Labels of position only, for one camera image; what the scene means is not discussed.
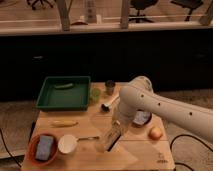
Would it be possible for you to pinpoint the black cable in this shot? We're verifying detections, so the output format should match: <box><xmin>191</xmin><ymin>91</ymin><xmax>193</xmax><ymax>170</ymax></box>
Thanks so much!
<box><xmin>0</xmin><ymin>127</ymin><xmax>23</xmax><ymax>168</ymax></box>
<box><xmin>169</xmin><ymin>133</ymin><xmax>213</xmax><ymax>171</ymax></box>

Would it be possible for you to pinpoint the dark bowl with cloth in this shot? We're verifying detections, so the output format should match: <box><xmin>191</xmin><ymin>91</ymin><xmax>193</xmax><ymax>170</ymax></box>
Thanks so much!
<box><xmin>132</xmin><ymin>110</ymin><xmax>152</xmax><ymax>127</ymax></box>

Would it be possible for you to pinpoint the black office chair right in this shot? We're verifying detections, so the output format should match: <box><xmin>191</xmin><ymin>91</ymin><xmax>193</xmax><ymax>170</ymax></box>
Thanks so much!
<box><xmin>171</xmin><ymin>0</ymin><xmax>203</xmax><ymax>21</ymax></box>

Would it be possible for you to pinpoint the green plastic cup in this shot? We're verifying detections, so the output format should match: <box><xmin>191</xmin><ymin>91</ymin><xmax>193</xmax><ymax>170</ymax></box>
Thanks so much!
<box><xmin>90</xmin><ymin>88</ymin><xmax>101</xmax><ymax>102</ymax></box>

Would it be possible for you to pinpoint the green plastic tray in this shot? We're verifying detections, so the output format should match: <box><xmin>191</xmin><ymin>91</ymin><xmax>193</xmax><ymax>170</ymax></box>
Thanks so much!
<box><xmin>36</xmin><ymin>76</ymin><xmax>90</xmax><ymax>111</ymax></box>

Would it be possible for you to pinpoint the black cable right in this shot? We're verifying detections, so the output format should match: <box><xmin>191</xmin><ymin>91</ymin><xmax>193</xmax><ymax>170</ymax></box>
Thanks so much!
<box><xmin>169</xmin><ymin>133</ymin><xmax>213</xmax><ymax>171</ymax></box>

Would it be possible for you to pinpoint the black office chair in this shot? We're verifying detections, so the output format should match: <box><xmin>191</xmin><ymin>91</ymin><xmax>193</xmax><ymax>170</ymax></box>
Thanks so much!
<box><xmin>26</xmin><ymin>0</ymin><xmax>53</xmax><ymax>11</ymax></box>
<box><xmin>171</xmin><ymin>0</ymin><xmax>203</xmax><ymax>21</ymax></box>
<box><xmin>129</xmin><ymin>0</ymin><xmax>158</xmax><ymax>23</ymax></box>

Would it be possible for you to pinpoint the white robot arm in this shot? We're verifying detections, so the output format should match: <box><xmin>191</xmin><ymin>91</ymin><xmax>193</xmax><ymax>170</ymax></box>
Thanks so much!
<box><xmin>96</xmin><ymin>76</ymin><xmax>213</xmax><ymax>152</ymax></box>

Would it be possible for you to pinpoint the yellow banana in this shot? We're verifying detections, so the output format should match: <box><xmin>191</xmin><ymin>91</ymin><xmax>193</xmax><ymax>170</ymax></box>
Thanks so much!
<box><xmin>51</xmin><ymin>120</ymin><xmax>78</xmax><ymax>127</ymax></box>

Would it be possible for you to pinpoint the black office chair left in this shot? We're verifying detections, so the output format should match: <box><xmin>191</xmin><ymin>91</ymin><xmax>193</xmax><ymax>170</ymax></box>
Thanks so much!
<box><xmin>26</xmin><ymin>0</ymin><xmax>53</xmax><ymax>11</ymax></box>

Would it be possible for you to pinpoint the black cable left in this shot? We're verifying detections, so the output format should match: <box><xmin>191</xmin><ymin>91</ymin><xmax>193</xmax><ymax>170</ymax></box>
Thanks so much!
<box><xmin>0</xmin><ymin>127</ymin><xmax>23</xmax><ymax>168</ymax></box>

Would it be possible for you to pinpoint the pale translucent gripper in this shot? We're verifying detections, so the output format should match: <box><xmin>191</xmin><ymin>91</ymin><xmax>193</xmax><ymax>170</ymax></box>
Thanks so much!
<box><xmin>95</xmin><ymin>121</ymin><xmax>122</xmax><ymax>153</ymax></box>

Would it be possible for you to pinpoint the orange bowl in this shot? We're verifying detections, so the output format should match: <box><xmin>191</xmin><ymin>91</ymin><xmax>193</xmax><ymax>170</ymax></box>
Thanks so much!
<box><xmin>26</xmin><ymin>133</ymin><xmax>58</xmax><ymax>167</ymax></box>

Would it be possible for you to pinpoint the yellow round fruit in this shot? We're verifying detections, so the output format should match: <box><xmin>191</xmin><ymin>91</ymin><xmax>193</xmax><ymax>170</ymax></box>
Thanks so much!
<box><xmin>148</xmin><ymin>127</ymin><xmax>163</xmax><ymax>140</ymax></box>

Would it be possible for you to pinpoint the dark metal cup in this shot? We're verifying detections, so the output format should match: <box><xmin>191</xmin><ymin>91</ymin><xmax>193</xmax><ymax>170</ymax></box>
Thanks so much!
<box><xmin>105</xmin><ymin>80</ymin><xmax>115</xmax><ymax>95</ymax></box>

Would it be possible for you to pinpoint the blue sponge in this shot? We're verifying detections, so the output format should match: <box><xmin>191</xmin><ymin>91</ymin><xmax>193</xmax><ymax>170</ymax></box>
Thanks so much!
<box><xmin>35</xmin><ymin>135</ymin><xmax>54</xmax><ymax>161</ymax></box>

